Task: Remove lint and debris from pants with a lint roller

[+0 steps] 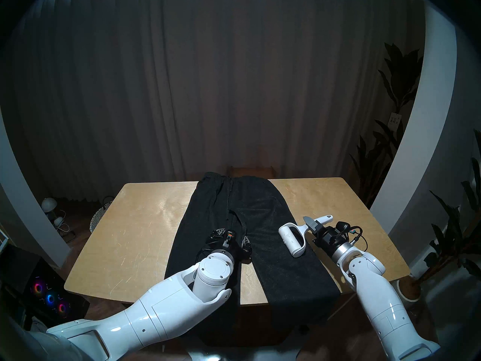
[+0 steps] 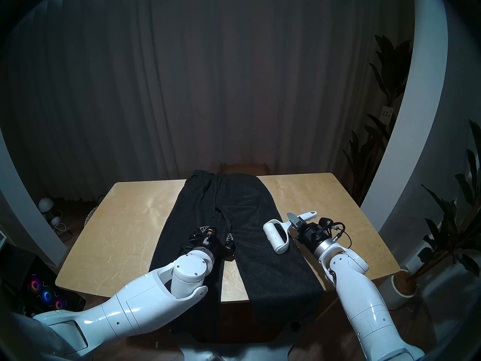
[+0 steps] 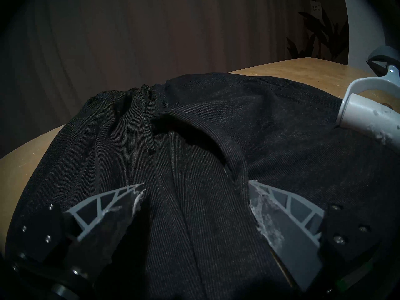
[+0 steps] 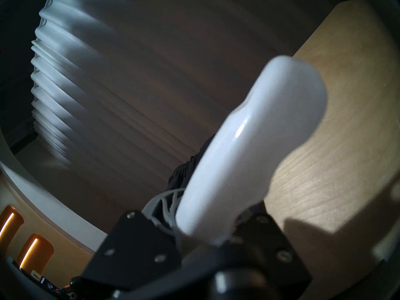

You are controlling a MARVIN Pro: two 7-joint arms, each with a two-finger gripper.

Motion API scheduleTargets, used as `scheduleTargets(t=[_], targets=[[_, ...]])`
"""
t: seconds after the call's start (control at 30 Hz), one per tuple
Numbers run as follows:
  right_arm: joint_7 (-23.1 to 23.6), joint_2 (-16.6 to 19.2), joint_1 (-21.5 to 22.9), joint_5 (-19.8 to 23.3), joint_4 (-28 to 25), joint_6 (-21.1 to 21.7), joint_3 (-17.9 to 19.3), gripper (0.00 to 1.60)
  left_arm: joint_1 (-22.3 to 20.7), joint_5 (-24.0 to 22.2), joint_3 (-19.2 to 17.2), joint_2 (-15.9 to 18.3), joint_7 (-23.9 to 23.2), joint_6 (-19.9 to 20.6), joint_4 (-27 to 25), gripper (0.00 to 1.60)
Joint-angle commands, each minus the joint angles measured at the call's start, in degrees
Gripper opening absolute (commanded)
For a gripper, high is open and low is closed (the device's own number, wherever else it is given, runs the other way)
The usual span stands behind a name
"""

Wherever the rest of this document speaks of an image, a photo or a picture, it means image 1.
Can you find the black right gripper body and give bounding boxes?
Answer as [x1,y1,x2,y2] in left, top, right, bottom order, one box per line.
[312,222,352,257]

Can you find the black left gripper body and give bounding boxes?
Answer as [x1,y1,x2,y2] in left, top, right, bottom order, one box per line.
[209,231,252,265]

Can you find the dark grey drawstring pants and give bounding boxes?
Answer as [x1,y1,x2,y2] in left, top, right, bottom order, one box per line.
[165,171,340,346]

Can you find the white lint roller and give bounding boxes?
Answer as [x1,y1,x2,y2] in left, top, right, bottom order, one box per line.
[278,215,334,258]

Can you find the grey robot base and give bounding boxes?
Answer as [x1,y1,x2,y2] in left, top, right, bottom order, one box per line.
[188,347,301,361]

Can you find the wooden table leg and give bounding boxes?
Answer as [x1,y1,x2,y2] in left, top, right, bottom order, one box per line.
[327,293,355,321]

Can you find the white plant pot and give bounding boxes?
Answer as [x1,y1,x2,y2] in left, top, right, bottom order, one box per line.
[398,278,422,301]

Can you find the woven wicker basket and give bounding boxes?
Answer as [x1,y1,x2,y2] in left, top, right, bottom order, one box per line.
[89,196,115,234]

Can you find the dark leafy potted plant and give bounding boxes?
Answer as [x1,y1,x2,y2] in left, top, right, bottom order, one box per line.
[413,129,481,285]

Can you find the wide white arch pillar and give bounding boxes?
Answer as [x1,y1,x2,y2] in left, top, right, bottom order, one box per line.
[370,3,457,235]

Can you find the long pleated curtain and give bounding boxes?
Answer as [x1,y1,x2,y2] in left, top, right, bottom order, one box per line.
[0,0,425,203]

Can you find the tall tagged leafy plant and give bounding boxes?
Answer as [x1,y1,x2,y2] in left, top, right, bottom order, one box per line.
[349,42,424,208]

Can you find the black computer with rgb fans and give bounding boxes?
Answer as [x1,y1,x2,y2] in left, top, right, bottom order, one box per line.
[0,246,91,332]

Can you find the narrow white arch pillar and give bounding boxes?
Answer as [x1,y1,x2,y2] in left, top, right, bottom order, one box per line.
[0,105,72,268]

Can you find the patterned cloth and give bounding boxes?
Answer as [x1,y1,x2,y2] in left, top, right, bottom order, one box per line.
[30,317,53,334]

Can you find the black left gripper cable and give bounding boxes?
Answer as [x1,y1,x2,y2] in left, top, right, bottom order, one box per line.
[195,246,215,267]

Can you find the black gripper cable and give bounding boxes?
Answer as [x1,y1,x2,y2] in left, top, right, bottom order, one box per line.
[195,246,215,267]
[348,227,368,252]

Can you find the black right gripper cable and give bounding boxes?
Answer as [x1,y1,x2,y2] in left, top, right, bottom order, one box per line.
[348,227,368,252]

